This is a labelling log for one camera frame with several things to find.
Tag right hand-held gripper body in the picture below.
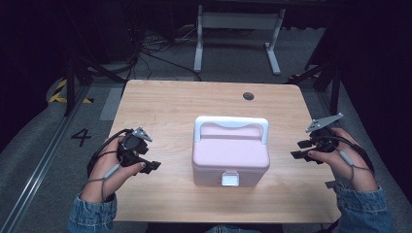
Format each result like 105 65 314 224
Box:
305 112 345 153

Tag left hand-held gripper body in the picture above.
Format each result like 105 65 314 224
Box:
116 126 154 167

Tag pink storage box white handle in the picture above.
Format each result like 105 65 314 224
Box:
191 116 271 188

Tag person's right hand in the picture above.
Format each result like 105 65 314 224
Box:
307 127 379 192

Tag person's left hand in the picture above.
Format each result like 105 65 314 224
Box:
80 136 147 204

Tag black tripod stand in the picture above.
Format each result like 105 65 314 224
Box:
287 57 342 117
63 52 128 117

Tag yellow black floor tape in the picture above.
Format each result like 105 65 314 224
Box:
48 79 95 105

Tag grey right wrist lanyard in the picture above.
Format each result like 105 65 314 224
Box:
337 150 376 189

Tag grey wrist lanyard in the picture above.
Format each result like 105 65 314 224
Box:
82 162 123 202
337 150 376 189

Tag grey left wrist lanyard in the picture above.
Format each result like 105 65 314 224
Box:
82 162 123 202

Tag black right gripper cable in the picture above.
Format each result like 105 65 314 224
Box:
319 135 376 173

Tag black floor cables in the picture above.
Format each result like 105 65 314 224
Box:
128 23 202 83

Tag aluminium floor rail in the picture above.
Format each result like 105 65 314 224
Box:
0 83 92 233

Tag white metal table frame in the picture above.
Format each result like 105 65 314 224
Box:
192 4 287 77

